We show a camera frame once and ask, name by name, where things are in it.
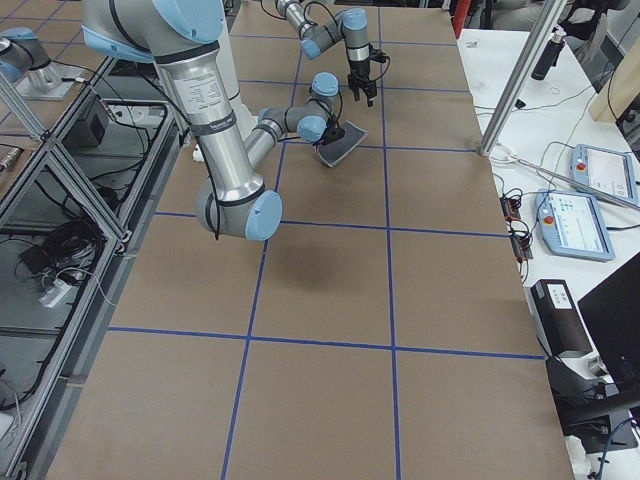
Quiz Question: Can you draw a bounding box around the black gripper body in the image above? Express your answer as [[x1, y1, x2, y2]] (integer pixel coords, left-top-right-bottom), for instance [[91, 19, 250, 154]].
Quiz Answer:
[[315, 128, 345, 149], [347, 59, 377, 95]]

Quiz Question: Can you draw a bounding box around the pink towel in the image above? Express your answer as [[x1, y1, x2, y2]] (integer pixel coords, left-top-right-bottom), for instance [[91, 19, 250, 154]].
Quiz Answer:
[[316, 121, 369, 168]]

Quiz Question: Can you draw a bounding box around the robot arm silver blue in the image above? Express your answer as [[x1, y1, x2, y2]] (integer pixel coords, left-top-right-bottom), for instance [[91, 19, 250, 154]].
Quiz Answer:
[[274, 0, 389, 107], [82, 1, 339, 241]]

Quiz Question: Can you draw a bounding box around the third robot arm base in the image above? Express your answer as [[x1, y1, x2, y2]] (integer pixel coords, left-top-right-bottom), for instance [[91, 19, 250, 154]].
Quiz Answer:
[[1, 27, 85, 101]]

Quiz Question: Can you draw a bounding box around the reacher grabber stick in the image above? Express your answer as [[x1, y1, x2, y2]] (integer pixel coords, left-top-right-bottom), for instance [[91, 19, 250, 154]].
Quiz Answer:
[[489, 144, 639, 211]]

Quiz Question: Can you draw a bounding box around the black water bottle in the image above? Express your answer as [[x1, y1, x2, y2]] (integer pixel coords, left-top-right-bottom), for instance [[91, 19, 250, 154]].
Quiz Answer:
[[531, 28, 566, 81]]

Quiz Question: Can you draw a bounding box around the small circuit board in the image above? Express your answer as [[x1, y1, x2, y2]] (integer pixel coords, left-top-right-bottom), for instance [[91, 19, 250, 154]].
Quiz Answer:
[[500, 195, 533, 264]]

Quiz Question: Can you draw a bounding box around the near teach pendant tablet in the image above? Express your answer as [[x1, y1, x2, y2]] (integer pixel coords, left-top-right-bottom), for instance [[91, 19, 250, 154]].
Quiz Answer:
[[535, 189, 615, 262]]

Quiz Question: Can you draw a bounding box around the teach pendant tablet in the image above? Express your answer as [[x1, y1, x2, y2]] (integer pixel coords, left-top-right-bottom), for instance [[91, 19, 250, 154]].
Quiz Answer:
[[535, 189, 615, 262], [571, 144, 639, 205]]

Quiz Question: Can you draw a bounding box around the far teach pendant tablet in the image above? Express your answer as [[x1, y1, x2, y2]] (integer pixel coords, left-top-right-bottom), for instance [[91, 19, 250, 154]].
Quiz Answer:
[[571, 144, 639, 205]]

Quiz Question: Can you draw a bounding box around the black box with label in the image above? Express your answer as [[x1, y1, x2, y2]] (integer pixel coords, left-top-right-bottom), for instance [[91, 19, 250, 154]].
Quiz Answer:
[[530, 279, 593, 358]]

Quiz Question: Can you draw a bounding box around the white power strip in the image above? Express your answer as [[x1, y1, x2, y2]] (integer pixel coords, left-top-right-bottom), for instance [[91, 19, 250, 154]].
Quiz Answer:
[[39, 279, 71, 308]]

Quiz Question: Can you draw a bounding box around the black monitor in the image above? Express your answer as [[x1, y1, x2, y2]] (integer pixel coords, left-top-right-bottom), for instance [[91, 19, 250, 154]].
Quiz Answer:
[[546, 256, 639, 436]]

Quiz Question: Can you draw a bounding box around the aluminium frame post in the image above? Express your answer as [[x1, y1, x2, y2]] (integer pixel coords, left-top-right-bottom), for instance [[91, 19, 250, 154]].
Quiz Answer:
[[477, 0, 566, 157]]

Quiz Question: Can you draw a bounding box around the aluminium frame cage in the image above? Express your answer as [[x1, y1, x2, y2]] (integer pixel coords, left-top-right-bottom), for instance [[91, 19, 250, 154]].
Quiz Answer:
[[1, 59, 179, 479]]

